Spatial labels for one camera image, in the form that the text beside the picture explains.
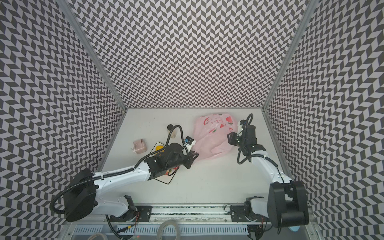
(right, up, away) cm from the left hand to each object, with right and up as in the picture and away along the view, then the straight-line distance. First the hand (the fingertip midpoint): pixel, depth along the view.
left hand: (197, 155), depth 78 cm
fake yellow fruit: (-24, +2, +12) cm, 27 cm away
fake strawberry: (-10, -5, -8) cm, 13 cm away
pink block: (-36, +2, +13) cm, 38 cm away
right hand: (+19, +7, +9) cm, 22 cm away
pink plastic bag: (+8, +11, +7) cm, 15 cm away
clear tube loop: (-14, -30, -9) cm, 34 cm away
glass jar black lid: (-18, +14, +18) cm, 29 cm away
